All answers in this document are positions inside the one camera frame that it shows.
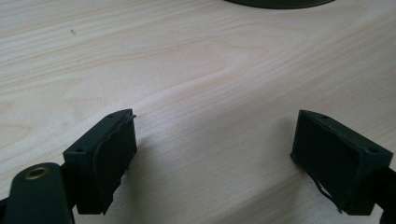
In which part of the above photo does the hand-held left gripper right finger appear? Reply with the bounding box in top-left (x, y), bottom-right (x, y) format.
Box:
top-left (290, 109), bottom-right (394, 217)

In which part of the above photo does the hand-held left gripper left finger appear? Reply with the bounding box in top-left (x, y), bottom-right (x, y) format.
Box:
top-left (63, 108), bottom-right (138, 216)

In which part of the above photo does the black mesh trash bin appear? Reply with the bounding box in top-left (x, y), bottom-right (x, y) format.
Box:
top-left (223, 0), bottom-right (337, 9)

